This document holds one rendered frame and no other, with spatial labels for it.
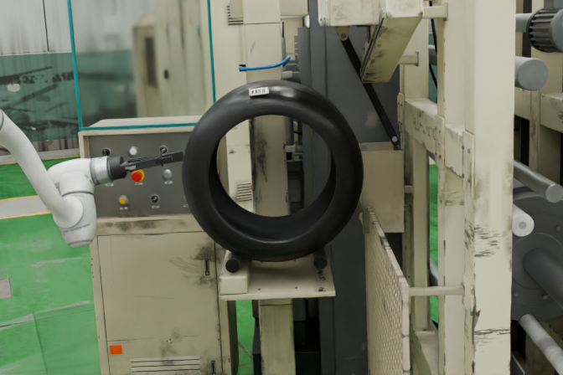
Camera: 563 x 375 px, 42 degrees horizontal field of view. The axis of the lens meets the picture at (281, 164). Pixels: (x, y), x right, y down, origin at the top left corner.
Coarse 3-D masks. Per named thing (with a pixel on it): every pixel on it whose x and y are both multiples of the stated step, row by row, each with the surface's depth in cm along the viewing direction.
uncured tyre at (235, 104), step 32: (224, 96) 234; (256, 96) 225; (288, 96) 225; (320, 96) 232; (224, 128) 226; (320, 128) 226; (192, 160) 229; (352, 160) 228; (192, 192) 231; (224, 192) 258; (352, 192) 230; (224, 224) 231; (256, 224) 260; (288, 224) 260; (320, 224) 231; (256, 256) 235; (288, 256) 235
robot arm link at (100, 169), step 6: (90, 162) 238; (96, 162) 237; (102, 162) 237; (108, 162) 238; (90, 168) 237; (96, 168) 236; (102, 168) 236; (108, 168) 237; (96, 174) 236; (102, 174) 236; (108, 174) 237; (96, 180) 237; (102, 180) 238; (108, 180) 238
